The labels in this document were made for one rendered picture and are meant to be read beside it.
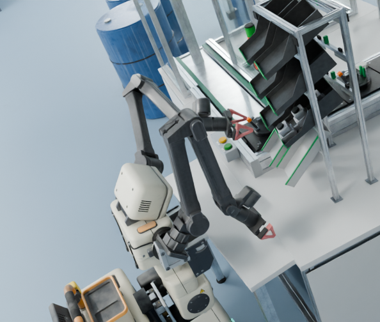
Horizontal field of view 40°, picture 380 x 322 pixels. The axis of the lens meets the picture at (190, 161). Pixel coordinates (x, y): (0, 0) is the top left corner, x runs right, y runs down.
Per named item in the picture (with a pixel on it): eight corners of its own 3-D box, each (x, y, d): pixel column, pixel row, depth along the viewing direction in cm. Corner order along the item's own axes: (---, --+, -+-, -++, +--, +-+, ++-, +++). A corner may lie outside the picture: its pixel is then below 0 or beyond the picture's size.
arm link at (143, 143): (134, 92, 238) (117, 86, 230) (154, 76, 230) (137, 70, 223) (152, 180, 219) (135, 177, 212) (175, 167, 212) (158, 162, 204)
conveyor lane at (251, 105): (262, 167, 251) (257, 151, 245) (203, 98, 319) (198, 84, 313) (314, 140, 253) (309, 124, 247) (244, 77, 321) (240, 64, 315)
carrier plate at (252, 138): (257, 153, 246) (256, 149, 245) (237, 130, 265) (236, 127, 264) (301, 130, 248) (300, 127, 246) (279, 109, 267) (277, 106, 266)
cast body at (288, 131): (285, 143, 205) (274, 133, 202) (282, 137, 209) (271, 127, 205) (302, 130, 202) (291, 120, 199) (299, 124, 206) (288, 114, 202)
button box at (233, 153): (228, 163, 256) (224, 153, 252) (213, 143, 273) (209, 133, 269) (240, 156, 256) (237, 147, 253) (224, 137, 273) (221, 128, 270)
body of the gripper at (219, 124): (228, 110, 203) (209, 110, 202) (233, 122, 195) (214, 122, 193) (226, 124, 206) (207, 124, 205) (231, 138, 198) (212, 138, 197)
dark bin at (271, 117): (270, 131, 215) (259, 121, 212) (261, 115, 226) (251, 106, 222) (323, 85, 207) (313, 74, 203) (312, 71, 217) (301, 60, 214)
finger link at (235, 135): (251, 115, 200) (227, 115, 199) (256, 125, 194) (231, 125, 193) (248, 131, 204) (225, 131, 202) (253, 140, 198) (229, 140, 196)
